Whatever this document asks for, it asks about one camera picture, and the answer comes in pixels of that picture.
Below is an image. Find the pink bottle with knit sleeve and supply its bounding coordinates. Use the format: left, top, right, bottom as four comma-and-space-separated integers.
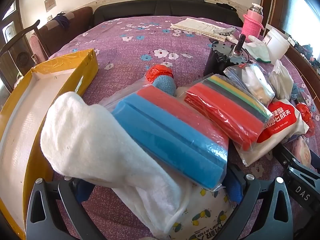
241, 3, 264, 40

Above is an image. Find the white fluffy towel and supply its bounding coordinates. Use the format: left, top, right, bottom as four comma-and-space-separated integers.
40, 92, 192, 239

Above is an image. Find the white paper notebook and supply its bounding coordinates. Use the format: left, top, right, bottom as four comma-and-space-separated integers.
171, 18, 236, 42

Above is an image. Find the red white wipes pack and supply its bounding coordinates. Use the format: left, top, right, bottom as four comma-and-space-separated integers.
236, 99, 309, 166

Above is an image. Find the red multicolour sponge pack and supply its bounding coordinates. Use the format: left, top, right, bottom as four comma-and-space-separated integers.
184, 74, 273, 151

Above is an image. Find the brown armchair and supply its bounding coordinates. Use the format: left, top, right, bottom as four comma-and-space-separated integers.
29, 7, 93, 62

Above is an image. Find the red plastic bag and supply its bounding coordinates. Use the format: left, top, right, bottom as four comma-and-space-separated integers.
296, 102, 315, 138

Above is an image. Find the blue scrubber with red bag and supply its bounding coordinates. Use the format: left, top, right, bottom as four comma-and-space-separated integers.
145, 64, 176, 96

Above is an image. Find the white crumpled cloth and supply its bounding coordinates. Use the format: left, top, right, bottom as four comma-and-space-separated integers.
268, 60, 293, 101

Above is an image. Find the pink tissue pack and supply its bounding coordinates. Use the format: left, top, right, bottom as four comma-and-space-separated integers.
292, 137, 311, 168

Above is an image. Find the yellow cardboard tray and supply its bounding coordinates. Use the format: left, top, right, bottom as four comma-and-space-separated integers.
0, 49, 98, 239

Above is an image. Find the wooden sideboard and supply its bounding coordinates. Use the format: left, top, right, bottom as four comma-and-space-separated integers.
265, 22, 320, 86

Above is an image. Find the purple floral tablecloth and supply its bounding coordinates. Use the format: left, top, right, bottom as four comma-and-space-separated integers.
50, 16, 319, 239

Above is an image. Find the white work glove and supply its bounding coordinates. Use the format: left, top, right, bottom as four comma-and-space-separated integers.
243, 35, 271, 63

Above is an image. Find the white plastic bucket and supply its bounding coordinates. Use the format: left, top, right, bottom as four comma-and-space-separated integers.
263, 27, 290, 64

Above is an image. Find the wooden chair frame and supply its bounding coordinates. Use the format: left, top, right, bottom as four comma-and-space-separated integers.
0, 19, 51, 81

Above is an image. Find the lemon print tissue pack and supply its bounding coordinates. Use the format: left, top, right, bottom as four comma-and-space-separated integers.
169, 185, 233, 240

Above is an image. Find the blue red sponge pack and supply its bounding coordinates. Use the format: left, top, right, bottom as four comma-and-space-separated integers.
100, 85, 229, 191

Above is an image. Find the clear bag of white items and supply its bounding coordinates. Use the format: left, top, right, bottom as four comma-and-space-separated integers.
223, 63, 275, 107

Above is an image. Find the black sofa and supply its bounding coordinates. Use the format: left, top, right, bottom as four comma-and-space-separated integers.
93, 0, 243, 27

